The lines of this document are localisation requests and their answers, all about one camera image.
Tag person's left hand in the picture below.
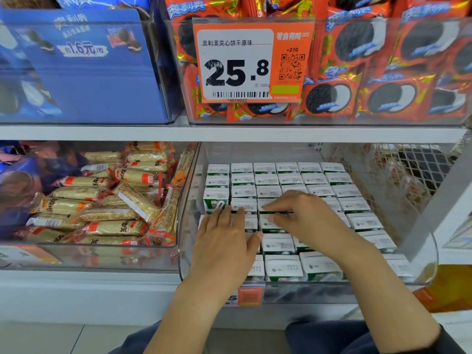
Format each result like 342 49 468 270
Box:
188 206 264 294

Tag person's right hand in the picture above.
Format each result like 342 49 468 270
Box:
262 190 362 264

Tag rows of white juice cartons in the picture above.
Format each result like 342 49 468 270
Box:
198 160 415 283

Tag person's right forearm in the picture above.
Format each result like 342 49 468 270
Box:
335 243 467 354

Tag person's left forearm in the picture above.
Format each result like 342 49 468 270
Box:
144 280 238 354

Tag person's blue jeans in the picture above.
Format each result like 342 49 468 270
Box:
109 319 467 354

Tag small orange price tag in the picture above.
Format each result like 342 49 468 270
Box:
225 284 266 307

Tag clear plastic display bin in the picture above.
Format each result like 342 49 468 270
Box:
0 141 200 273
177 142 440 305

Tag pile of yellow wafer bars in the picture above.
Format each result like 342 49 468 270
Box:
18 141 200 248

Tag yellow orange snack packet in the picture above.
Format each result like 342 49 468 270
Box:
412 264 472 313

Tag large white orange price tag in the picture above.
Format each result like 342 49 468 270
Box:
192 17 317 105

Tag stack of red cookie packets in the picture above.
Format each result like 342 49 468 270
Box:
162 0 472 124

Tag faded orange price tag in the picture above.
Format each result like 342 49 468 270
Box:
0 243 62 266

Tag pile of blue snack packets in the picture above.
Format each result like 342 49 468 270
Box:
0 142 86 239

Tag blue cardboard display box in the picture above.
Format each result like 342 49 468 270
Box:
0 7 181 125

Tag white wire mesh divider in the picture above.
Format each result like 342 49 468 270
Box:
372 142 467 214

